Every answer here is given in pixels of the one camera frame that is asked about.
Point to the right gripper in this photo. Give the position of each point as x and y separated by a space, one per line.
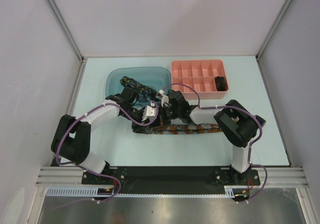
163 120

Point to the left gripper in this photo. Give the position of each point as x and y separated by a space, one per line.
139 128

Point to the orange floral tie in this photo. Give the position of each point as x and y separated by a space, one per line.
176 129

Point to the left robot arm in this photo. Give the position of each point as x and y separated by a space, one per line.
72 139

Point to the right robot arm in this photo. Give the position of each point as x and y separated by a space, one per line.
242 129

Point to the navy yellow patterned tie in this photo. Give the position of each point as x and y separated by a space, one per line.
144 93

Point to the teal plastic bin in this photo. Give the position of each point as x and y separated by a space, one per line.
153 77

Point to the pink compartment organizer tray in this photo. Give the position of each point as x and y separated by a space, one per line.
196 78

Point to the rolled dark tie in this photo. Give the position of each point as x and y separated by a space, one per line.
221 83

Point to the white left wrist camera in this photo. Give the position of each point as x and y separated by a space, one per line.
150 112

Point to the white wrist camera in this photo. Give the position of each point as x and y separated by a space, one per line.
164 98
150 112

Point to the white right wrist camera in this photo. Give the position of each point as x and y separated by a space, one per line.
164 98

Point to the left corner aluminium post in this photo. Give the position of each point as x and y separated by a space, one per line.
64 28

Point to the corner aluminium post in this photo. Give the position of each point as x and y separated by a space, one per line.
280 16
64 28

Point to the white cable duct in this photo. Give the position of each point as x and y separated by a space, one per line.
104 192

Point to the aluminium frame rail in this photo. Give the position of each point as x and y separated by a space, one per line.
278 177

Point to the right corner aluminium post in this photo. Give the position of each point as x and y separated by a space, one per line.
280 16

